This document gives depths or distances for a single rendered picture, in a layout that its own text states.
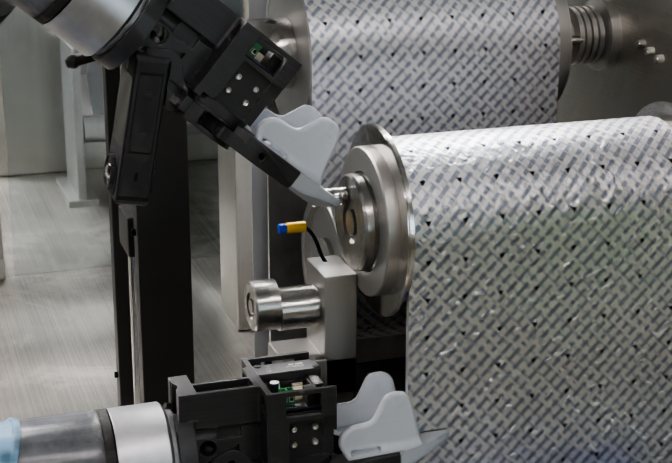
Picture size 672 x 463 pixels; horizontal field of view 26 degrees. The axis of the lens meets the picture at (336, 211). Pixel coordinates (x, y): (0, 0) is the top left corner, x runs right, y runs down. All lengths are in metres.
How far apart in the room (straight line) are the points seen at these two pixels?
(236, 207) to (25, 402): 0.35
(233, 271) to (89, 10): 0.89
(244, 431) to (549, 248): 0.27
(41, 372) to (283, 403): 0.76
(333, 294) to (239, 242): 0.69
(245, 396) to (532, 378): 0.23
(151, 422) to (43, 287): 1.03
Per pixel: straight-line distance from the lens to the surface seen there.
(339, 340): 1.15
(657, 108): 1.21
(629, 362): 1.17
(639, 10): 1.39
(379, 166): 1.07
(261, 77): 1.04
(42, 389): 1.72
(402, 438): 1.09
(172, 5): 1.02
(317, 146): 1.06
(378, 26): 1.27
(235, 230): 1.81
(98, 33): 1.00
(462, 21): 1.30
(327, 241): 1.23
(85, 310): 1.95
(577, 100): 1.50
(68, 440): 1.02
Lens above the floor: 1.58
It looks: 17 degrees down
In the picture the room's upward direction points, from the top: straight up
